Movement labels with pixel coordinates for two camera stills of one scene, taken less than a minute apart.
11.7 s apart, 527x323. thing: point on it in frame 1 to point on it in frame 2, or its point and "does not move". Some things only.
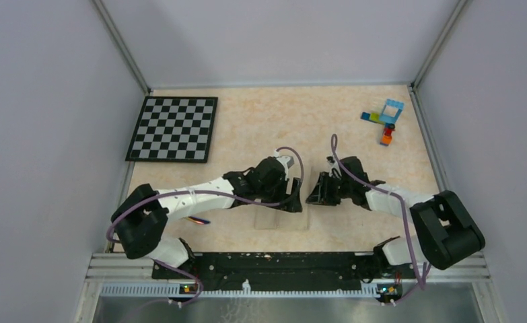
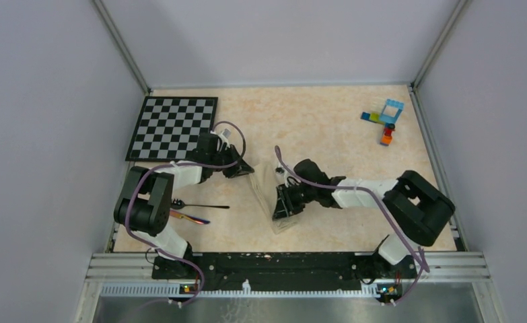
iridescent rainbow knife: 198,220 does not move
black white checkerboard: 174,129 does not move
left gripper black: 285,197 to 243,169
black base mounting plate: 222,268 does not move
